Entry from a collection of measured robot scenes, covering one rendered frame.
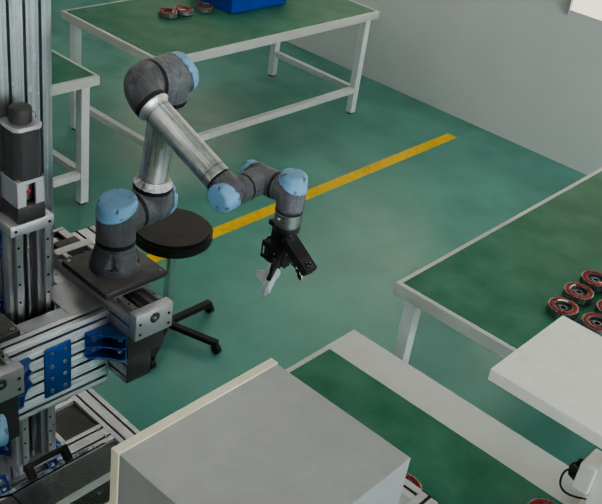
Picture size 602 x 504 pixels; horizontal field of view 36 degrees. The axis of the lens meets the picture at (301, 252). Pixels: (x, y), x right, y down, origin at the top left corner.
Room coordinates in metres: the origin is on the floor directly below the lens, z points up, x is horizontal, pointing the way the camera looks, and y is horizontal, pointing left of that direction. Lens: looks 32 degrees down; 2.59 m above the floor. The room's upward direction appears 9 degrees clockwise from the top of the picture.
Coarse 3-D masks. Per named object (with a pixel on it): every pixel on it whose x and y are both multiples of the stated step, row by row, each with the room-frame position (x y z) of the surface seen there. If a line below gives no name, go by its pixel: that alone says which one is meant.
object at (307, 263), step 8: (288, 240) 2.11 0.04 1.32; (296, 240) 2.12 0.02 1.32; (288, 248) 2.10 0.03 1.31; (296, 248) 2.10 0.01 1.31; (304, 248) 2.11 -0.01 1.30; (296, 256) 2.08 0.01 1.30; (304, 256) 2.09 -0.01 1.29; (296, 264) 2.07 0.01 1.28; (304, 264) 2.07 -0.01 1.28; (312, 264) 2.08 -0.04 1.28; (304, 272) 2.05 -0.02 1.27; (312, 272) 2.08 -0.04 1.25
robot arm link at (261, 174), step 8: (248, 160) 2.21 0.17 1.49; (240, 168) 2.19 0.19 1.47; (248, 168) 2.19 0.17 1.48; (256, 168) 2.17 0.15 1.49; (264, 168) 2.18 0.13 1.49; (272, 168) 2.19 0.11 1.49; (256, 176) 2.14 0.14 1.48; (264, 176) 2.16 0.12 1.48; (272, 176) 2.15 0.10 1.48; (256, 184) 2.12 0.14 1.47; (264, 184) 2.14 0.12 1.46; (256, 192) 2.11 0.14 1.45; (264, 192) 2.14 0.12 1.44
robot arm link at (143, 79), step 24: (144, 72) 2.26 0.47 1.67; (144, 96) 2.21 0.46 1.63; (144, 120) 2.22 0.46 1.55; (168, 120) 2.17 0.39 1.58; (168, 144) 2.16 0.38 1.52; (192, 144) 2.14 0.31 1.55; (192, 168) 2.11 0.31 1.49; (216, 168) 2.10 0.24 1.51; (216, 192) 2.04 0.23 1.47; (240, 192) 2.06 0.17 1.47
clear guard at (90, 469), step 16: (96, 448) 1.51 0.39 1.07; (64, 464) 1.45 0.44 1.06; (80, 464) 1.46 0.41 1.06; (96, 464) 1.47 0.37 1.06; (32, 480) 1.41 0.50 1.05; (48, 480) 1.40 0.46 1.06; (64, 480) 1.41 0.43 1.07; (80, 480) 1.41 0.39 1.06; (96, 480) 1.42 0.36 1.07; (0, 496) 1.38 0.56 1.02; (16, 496) 1.34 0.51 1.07; (32, 496) 1.35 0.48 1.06; (48, 496) 1.36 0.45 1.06; (64, 496) 1.36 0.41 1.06; (80, 496) 1.37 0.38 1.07; (96, 496) 1.38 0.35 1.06
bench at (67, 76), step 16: (64, 64) 4.45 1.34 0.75; (64, 80) 4.24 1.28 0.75; (80, 80) 4.28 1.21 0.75; (96, 80) 4.36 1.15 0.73; (80, 96) 4.34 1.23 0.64; (80, 112) 4.34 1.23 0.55; (80, 128) 4.34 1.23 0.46; (80, 144) 4.34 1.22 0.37; (64, 160) 4.45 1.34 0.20; (80, 160) 4.33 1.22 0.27; (64, 176) 4.27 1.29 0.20; (80, 176) 4.33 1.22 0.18; (80, 192) 4.33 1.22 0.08
